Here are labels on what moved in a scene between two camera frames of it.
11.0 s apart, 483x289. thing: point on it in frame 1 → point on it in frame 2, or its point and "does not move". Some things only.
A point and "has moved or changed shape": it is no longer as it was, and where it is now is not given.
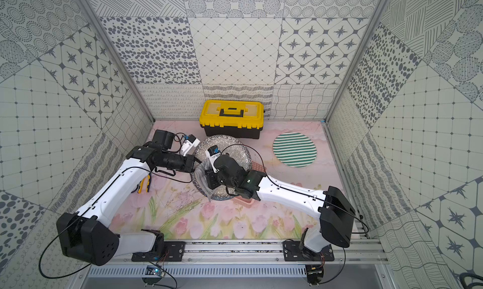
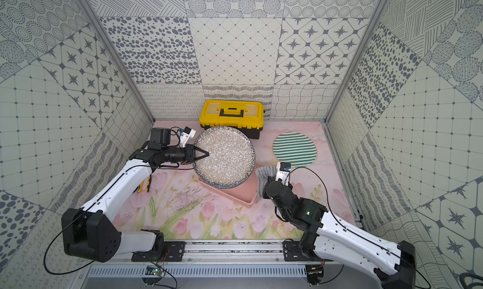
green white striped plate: (295, 149) does not move
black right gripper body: (215, 180) → (284, 213)
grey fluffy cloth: (201, 179) has moved or changed shape
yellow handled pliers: (141, 183) does not move
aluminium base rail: (268, 252) does not move
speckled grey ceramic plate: (227, 145) has moved or changed shape
